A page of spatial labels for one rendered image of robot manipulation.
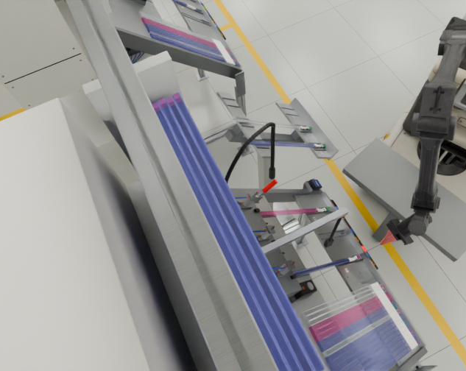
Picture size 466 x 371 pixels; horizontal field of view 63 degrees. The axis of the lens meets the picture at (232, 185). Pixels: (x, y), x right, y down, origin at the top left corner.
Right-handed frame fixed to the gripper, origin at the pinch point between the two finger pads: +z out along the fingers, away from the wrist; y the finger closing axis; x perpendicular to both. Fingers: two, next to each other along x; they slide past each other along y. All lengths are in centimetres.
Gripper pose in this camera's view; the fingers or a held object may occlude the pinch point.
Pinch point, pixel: (382, 243)
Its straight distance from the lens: 157.9
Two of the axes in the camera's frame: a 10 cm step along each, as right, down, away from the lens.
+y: 4.2, 8.0, -4.2
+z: -5.8, 5.9, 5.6
